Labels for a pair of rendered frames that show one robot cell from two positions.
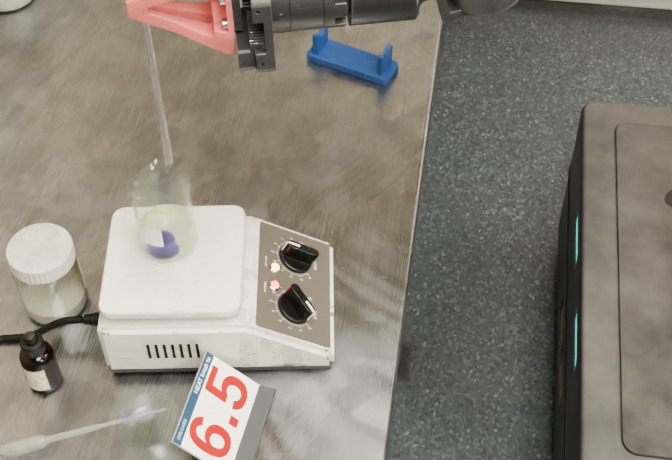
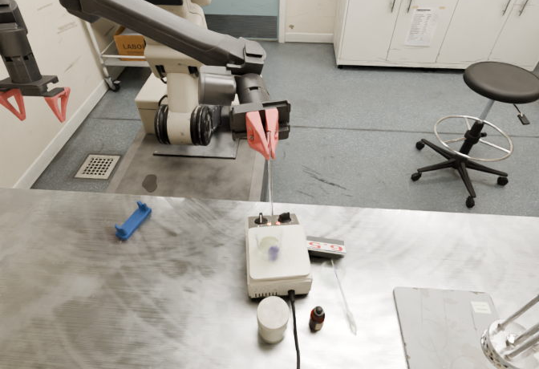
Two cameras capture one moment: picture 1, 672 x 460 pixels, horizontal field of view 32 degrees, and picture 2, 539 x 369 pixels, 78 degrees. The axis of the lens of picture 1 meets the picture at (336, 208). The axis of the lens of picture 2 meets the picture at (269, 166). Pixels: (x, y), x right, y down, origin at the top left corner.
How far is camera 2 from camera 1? 0.87 m
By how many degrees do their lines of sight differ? 61
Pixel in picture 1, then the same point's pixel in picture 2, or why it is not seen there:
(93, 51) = (86, 350)
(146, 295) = (298, 257)
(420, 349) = not seen: hidden behind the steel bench
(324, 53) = (127, 230)
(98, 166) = (184, 326)
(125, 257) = (279, 268)
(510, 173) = not seen: hidden behind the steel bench
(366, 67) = (141, 215)
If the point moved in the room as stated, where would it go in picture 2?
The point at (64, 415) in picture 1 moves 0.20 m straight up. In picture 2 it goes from (331, 310) to (347, 259)
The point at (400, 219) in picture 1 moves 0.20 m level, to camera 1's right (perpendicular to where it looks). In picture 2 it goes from (226, 204) to (226, 153)
